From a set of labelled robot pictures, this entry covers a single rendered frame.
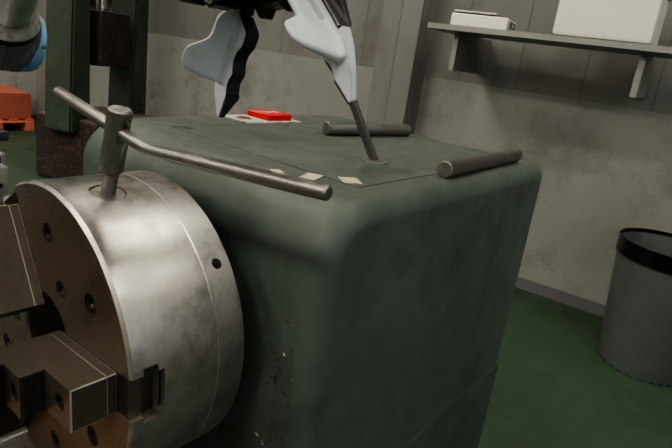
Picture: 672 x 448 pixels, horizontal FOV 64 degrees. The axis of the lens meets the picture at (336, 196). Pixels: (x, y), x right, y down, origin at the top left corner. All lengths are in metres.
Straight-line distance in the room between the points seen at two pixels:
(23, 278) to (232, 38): 0.31
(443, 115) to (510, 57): 0.59
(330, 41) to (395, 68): 3.48
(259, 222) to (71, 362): 0.21
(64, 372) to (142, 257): 0.11
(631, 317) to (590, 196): 0.91
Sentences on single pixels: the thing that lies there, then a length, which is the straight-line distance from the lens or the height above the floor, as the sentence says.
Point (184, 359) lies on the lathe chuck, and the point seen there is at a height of 1.11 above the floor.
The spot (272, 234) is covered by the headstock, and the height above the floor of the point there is 1.21.
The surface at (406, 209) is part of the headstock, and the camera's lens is 0.60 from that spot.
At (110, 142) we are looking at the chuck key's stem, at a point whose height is 1.29.
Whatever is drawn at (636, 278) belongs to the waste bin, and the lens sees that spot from 3.09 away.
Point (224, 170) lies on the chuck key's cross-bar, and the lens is 0.43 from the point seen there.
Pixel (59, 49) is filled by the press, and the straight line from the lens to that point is 4.89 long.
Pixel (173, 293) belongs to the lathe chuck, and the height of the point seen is 1.17.
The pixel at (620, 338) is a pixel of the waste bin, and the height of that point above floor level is 0.17.
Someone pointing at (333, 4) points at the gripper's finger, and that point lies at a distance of 0.42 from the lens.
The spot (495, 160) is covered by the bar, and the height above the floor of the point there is 1.27.
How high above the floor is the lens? 1.40
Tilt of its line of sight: 15 degrees down
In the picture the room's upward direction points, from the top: 8 degrees clockwise
